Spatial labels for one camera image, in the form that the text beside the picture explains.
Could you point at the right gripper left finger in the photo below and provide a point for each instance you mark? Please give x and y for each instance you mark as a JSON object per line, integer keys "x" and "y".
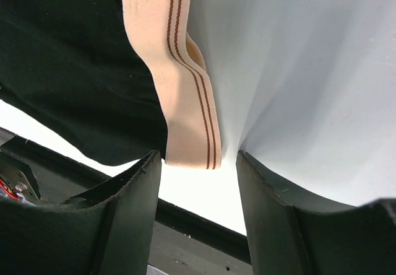
{"x": 104, "y": 230}

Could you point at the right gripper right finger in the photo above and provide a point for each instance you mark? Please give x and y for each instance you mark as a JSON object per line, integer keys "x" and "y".
{"x": 291, "y": 230}

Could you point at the black underwear beige waistband back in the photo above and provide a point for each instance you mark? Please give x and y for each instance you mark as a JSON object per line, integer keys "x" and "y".
{"x": 114, "y": 78}

